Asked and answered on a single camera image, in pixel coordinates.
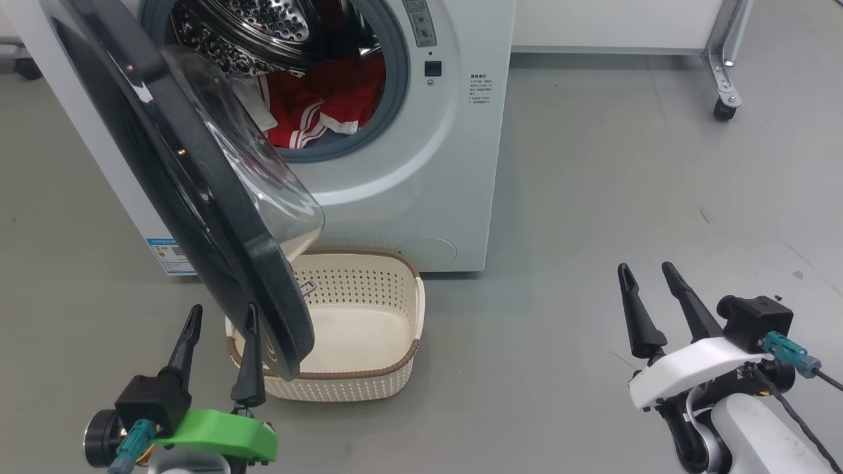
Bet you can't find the grey rubber door gasket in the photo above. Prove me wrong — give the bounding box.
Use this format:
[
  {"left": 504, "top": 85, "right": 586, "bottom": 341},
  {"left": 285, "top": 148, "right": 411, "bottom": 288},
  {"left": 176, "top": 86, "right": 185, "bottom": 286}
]
[{"left": 138, "top": 0, "right": 411, "bottom": 164}]

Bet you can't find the blue energy label sticker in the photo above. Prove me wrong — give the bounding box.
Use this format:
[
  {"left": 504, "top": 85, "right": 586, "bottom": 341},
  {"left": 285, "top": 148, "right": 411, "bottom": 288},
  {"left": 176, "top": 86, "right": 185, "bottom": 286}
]
[{"left": 146, "top": 238, "right": 198, "bottom": 276}]

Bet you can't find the grey warning sticker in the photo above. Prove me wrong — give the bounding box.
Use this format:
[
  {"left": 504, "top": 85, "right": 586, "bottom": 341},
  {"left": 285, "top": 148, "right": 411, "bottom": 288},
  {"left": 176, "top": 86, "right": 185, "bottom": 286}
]
[{"left": 403, "top": 0, "right": 438, "bottom": 48}]

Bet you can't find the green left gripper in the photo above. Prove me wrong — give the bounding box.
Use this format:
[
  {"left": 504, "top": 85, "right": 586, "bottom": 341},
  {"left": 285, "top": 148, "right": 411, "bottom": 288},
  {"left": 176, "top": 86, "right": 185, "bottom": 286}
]
[{"left": 155, "top": 303, "right": 279, "bottom": 474}]

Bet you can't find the red and white garment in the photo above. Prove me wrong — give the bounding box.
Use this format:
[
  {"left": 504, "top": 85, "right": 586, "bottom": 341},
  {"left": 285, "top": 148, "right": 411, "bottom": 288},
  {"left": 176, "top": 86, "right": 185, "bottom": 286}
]
[{"left": 231, "top": 51, "right": 387, "bottom": 149}]

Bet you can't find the black round washer door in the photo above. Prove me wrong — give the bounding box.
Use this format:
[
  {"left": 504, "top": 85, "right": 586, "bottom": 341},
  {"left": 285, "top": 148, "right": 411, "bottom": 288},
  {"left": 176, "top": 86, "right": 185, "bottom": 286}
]
[{"left": 40, "top": 0, "right": 325, "bottom": 382}]

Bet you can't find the white front-load washing machine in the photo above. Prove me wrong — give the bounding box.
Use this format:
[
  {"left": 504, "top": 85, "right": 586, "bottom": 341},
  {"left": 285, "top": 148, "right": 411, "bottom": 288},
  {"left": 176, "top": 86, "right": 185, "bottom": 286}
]
[{"left": 0, "top": 0, "right": 518, "bottom": 277}]

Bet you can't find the dark wheeled stand base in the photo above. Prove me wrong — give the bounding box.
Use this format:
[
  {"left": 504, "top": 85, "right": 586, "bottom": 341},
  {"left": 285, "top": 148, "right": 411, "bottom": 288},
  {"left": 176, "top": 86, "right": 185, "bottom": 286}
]
[{"left": 0, "top": 38, "right": 43, "bottom": 82}]

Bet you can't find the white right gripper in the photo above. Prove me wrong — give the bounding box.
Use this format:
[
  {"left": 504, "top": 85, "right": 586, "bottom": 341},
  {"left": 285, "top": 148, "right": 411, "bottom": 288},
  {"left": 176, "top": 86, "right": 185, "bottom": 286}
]
[{"left": 617, "top": 261, "right": 775, "bottom": 412}]

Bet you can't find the teal connector camera cable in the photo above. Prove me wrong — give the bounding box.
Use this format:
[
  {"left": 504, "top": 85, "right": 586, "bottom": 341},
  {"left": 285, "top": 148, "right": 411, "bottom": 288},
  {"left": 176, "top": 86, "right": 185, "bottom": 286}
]
[
  {"left": 763, "top": 331, "right": 843, "bottom": 394},
  {"left": 107, "top": 420, "right": 156, "bottom": 474}
]

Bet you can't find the steel perforated washer drum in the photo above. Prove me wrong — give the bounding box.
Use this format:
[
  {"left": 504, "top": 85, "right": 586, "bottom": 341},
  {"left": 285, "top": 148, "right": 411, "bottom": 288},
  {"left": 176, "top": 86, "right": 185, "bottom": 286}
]
[{"left": 171, "top": 0, "right": 369, "bottom": 78}]

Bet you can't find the cream perforated laundry basket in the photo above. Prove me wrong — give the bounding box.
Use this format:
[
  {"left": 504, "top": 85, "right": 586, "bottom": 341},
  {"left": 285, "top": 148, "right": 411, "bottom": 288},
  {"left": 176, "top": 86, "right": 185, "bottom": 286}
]
[{"left": 225, "top": 248, "right": 426, "bottom": 402}]

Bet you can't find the white partition panel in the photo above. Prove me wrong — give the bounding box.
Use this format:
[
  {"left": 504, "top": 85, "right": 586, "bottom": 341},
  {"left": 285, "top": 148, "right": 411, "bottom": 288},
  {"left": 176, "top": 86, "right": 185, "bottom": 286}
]
[{"left": 512, "top": 0, "right": 728, "bottom": 53}]

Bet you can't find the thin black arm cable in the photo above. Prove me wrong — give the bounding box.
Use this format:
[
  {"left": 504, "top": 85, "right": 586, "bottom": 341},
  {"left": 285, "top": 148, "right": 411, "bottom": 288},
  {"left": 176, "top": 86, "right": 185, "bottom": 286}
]
[{"left": 751, "top": 367, "right": 843, "bottom": 474}]

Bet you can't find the silver metal bracket leg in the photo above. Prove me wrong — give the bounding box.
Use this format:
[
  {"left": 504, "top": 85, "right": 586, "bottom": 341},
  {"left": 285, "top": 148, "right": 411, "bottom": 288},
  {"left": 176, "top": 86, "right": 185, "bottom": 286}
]
[{"left": 701, "top": 0, "right": 752, "bottom": 109}]

